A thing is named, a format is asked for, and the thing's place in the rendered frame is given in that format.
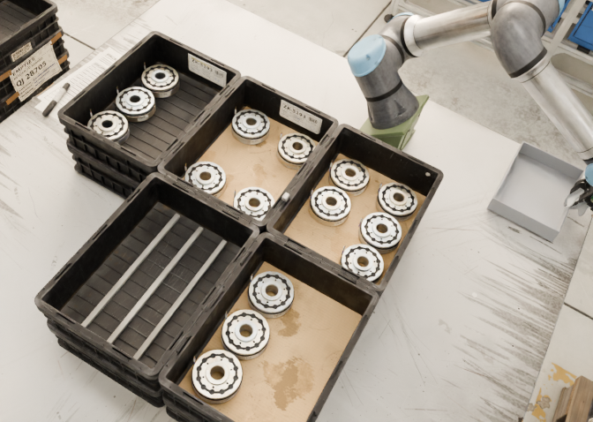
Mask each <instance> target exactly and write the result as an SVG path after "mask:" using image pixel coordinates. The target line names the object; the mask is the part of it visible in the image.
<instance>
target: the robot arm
mask: <svg viewBox="0 0 593 422"><path fill-rule="evenodd" d="M564 4H565V0H491V1H488V2H484V3H480V4H475V5H471V6H468V7H464V8H461V9H458V10H454V11H449V12H445V13H441V14H439V15H435V16H431V17H428V18H425V19H424V18H423V17H422V16H419V15H413V13H411V12H403V13H400V14H398V15H396V16H395V17H393V18H392V19H390V20H389V21H388V22H387V24H386V25H385V26H384V27H383V28H382V29H381V30H380V31H379V32H378V33H377V34H373V35H369V36H367V37H365V38H363V39H362V40H361V41H359V42H358V43H357V44H355V45H354V46H353V48H352V49H351V50H350V52H349V54H348V64H349V67H350V71H351V73H352V74H353V75H354V77H355V79H356V81H357V84H358V85H359V87H360V89H361V91H362V93H363V95H364V98H365V100H366V102H367V109H368V117H369V120H370V122H371V124H372V127H373V128H375V129H379V130H384V129H389V128H392V127H395V126H397V125H399V124H402V123H404V122H405V121H407V120H408V119H410V118H411V117H412V116H414V115H415V113H416V112H417V110H418V108H419V102H418V100H417V98H416V96H415V95H414V94H412V93H411V92H410V90H409V89H408V88H407V87H406V86H405V85H404V84H403V82H402V79H401V77H400V75H399V72H398V70H399V69H400V68H401V67H402V65H403V64H404V63H405V62H406V61H407V60H409V59H411V58H415V57H422V56H424V55H426V54H427V53H428V51H429V50H430V49H434V48H438V47H443V46H447V45H451V44H456V43H460V42H464V41H472V40H476V39H480V38H484V37H489V36H491V41H492V47H493V49H494V52H495V54H496V57H497V58H498V60H499V62H500V64H501V66H502V67H503V68H504V70H505V71H506V73H507V74H508V75H509V77H510V78H511V79H518V80H519V81H520V82H521V83H522V85H523V86H524V87H525V88H526V90H527V91H528V92H529V94H530V95H531V96H532V97H533V99H534V100H535V101H536V102H537V104H538V105H539V106H540V108H541V109H542V110H543V111H544V113H545V114H546V115H547V116H548V117H549V118H550V119H551V121H552V122H553V123H554V125H555V126H556V127H557V128H558V130H559V131H560V132H561V134H562V135H563V136H564V137H565V139H566V140H567V141H568V143H569V144H570V145H571V146H572V148H573V149H574V150H575V152H576V153H577V154H578V155H579V156H580V157H581V158H582V160H583V161H584V162H585V163H586V165H587V167H586V169H585V172H584V176H585V178H583V179H581V180H579V181H577V182H576V183H575V184H574V186H573V187H572V189H571V190H570V192H569V194H568V195H567V196H566V198H565V201H564V207H565V206H566V205H567V207H570V209H578V215H579V216H582V215H584V214H585V212H586V211H587V209H588V208H589V207H591V208H590V210H591V211H593V116H592V115H591V114H590V113H589V111H588V110H587V109H586V108H585V106H584V105H583V104H582V102H581V101H580V100H579V98H578V97H577V96H576V95H575V93H574V92H573V90H572V89H571V88H570V87H569V85H568V84H567V83H566V81H565V80H563V78H562V77H561V76H560V75H559V73H558V72H557V70H556V69H555V68H554V67H553V65H552V64H551V63H550V61H549V60H548V59H547V57H548V50H547V49H546V48H545V47H544V45H543V43H542V40H541V38H542V37H543V35H544V34H545V32H546V31H547V30H548V28H549V27H550V26H551V25H552V23H553V22H554V21H555V20H556V19H557V18H558V17H559V15H560V13H561V11H562V9H563V7H564ZM577 199H579V200H578V201H576V200H577Z"/></svg>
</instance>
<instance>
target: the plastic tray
mask: <svg viewBox="0 0 593 422"><path fill-rule="evenodd" d="M584 172H585V170H583V169H581V168H579V167H577V166H575V165H573V164H572V163H569V162H566V161H564V160H562V159H560V158H558V157H557V156H555V155H553V154H550V153H547V152H545V151H544V150H542V149H540V148H538V147H535V146H533V145H531V144H530V143H528V142H526V141H523V142H522V143H521V145H520V147H519V148H518V150H517V152H516V154H515V155H514V158H513V160H512V161H511V163H510V165H509V167H508V169H507V171H506V173H505V175H504V176H503V178H502V180H501V182H500V184H499V186H498V188H497V190H496V192H495V193H494V195H493V197H492V199H491V201H490V203H489V205H488V207H487V208H488V209H490V210H491V211H493V212H495V213H496V214H498V215H501V216H503V217H505V218H507V219H508V220H510V221H512V222H515V223H517V224H519V225H520V226H522V227H523V228H525V229H527V230H530V231H532V232H534V233H536V234H538V235H539V236H541V237H544V238H545V239H547V240H549V241H551V242H552V241H553V240H554V238H555V237H556V236H558V234H559V233H560V231H561V228H562V226H563V224H564V221H565V220H566V217H567V214H568V211H569V209H570V207H567V205H566V206H565V207H564V201H565V198H566V196H567V195H568V194H569V192H570V190H571V189H572V187H573V186H574V184H575V183H576V182H577V181H579V180H581V179H582V178H583V175H584Z"/></svg>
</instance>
